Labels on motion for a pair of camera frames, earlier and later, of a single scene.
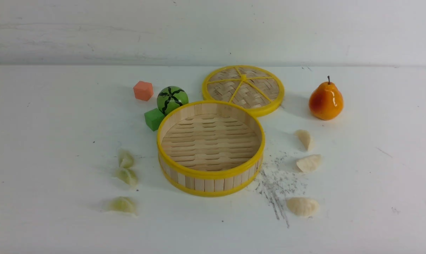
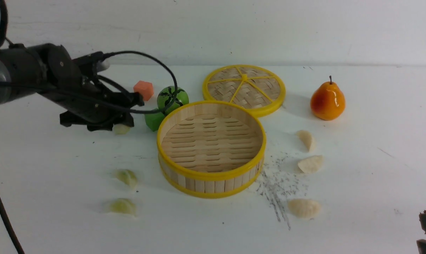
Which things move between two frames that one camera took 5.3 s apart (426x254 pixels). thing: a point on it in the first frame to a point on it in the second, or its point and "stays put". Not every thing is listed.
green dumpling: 122,205 stays put
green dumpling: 126,159 to 120,128
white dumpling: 303,206 stays put
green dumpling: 127,175 stays put
